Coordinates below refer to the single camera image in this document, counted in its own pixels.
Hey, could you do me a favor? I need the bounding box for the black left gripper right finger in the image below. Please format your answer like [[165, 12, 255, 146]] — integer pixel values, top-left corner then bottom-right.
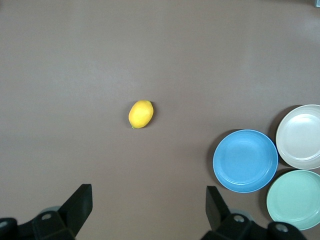
[[203, 185, 308, 240]]

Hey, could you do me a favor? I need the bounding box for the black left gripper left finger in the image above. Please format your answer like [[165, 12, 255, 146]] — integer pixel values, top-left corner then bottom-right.
[[0, 183, 94, 240]]

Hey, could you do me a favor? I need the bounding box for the yellow lemon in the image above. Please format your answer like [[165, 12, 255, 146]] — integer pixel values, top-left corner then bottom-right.
[[128, 99, 155, 130]]

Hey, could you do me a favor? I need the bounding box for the blue round plate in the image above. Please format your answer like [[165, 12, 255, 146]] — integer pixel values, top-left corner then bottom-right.
[[212, 129, 279, 194]]

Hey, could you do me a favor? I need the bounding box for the green round plate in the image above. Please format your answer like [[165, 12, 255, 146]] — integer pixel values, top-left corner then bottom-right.
[[266, 169, 320, 231]]

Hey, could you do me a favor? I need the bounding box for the beige round plate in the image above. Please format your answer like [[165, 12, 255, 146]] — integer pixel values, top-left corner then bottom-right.
[[275, 104, 320, 170]]

